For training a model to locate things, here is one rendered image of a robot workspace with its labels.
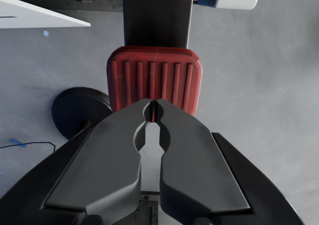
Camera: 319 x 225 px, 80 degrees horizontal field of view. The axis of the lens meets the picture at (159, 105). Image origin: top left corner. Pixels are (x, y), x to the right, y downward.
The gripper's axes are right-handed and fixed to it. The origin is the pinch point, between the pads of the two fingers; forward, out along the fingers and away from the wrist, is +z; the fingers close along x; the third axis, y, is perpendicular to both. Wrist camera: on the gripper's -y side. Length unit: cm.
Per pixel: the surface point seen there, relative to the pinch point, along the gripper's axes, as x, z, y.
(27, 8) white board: -29.8, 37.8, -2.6
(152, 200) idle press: 1, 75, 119
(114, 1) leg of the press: -18, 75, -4
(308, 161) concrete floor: 99, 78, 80
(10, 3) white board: -29.6, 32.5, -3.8
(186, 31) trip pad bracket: 2.7, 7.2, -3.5
